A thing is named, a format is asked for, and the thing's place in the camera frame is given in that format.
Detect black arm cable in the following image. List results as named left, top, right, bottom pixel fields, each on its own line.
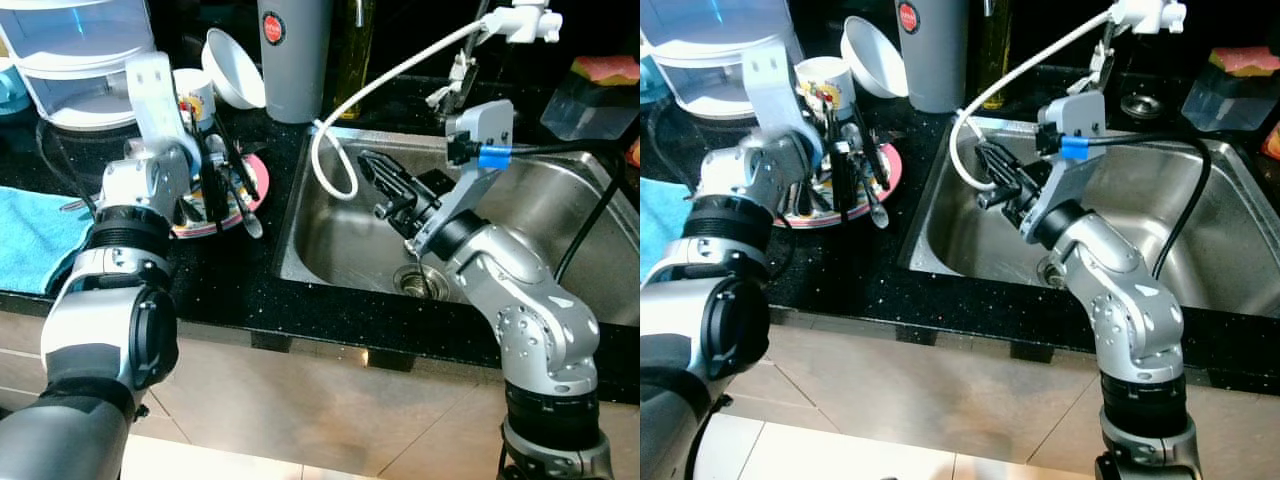
left=1038, top=130, right=1215, bottom=283
left=448, top=138, right=641, bottom=289
left=645, top=95, right=701, bottom=206
left=36, top=118, right=101, bottom=219

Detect steel spoon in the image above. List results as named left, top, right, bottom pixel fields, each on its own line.
left=403, top=235, right=433, bottom=293
left=238, top=180, right=265, bottom=241
left=860, top=175, right=889, bottom=231

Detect olive oil bottle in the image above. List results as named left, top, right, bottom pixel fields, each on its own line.
left=977, top=0, right=1014, bottom=109
left=333, top=0, right=377, bottom=121

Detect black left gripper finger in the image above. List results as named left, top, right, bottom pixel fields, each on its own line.
left=212, top=112, right=263, bottom=216
left=830, top=124, right=856, bottom=223
left=205, top=132, right=233, bottom=226
left=845, top=104, right=891, bottom=207

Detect beige cabinet front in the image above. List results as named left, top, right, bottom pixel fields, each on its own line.
left=0, top=310, right=641, bottom=476
left=640, top=305, right=1280, bottom=471

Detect white bowl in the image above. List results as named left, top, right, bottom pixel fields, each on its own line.
left=201, top=28, right=268, bottom=110
left=840, top=16, right=910, bottom=100

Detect pink plate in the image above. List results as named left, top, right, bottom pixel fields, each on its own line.
left=165, top=150, right=271, bottom=241
left=775, top=140, right=903, bottom=231

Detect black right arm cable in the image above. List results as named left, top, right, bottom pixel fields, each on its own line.
left=448, top=138, right=641, bottom=289
left=1038, top=130, right=1215, bottom=283

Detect stainless steel sink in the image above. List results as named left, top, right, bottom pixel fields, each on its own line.
left=900, top=115, right=1280, bottom=319
left=272, top=125, right=641, bottom=326

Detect steel faucet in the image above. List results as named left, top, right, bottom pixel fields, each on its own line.
left=425, top=0, right=501, bottom=126
left=1085, top=0, right=1123, bottom=99

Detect pink yellow sponge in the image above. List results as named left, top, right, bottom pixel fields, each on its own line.
left=1208, top=45, right=1280, bottom=79
left=570, top=55, right=641, bottom=89

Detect blue towel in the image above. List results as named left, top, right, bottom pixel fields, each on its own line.
left=640, top=178, right=709, bottom=287
left=0, top=185, right=98, bottom=297

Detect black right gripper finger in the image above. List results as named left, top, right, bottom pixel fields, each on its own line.
left=976, top=140, right=1033, bottom=191
left=357, top=158, right=408, bottom=215
left=973, top=148, right=1015, bottom=208
left=358, top=150, right=428, bottom=197

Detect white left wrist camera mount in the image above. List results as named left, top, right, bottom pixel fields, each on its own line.
left=124, top=52, right=203, bottom=171
left=740, top=38, right=827, bottom=167

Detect white cartoon mug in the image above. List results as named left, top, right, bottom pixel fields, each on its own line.
left=795, top=57, right=854, bottom=119
left=172, top=68, right=217, bottom=133

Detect round steel sink strainer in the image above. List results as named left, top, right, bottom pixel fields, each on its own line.
left=1120, top=92, right=1164, bottom=121

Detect grey tumbler red label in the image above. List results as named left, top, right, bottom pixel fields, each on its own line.
left=257, top=0, right=334, bottom=125
left=894, top=0, right=970, bottom=114

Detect white hose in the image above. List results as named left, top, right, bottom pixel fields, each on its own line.
left=948, top=8, right=1126, bottom=193
left=309, top=14, right=501, bottom=201

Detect white faucet filter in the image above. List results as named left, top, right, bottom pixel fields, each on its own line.
left=1108, top=0, right=1189, bottom=36
left=478, top=0, right=564, bottom=46

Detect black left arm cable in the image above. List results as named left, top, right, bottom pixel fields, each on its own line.
left=645, top=95, right=701, bottom=206
left=36, top=118, right=101, bottom=219

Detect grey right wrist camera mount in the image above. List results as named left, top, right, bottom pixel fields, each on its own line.
left=1020, top=88, right=1109, bottom=243
left=408, top=98, right=517, bottom=259

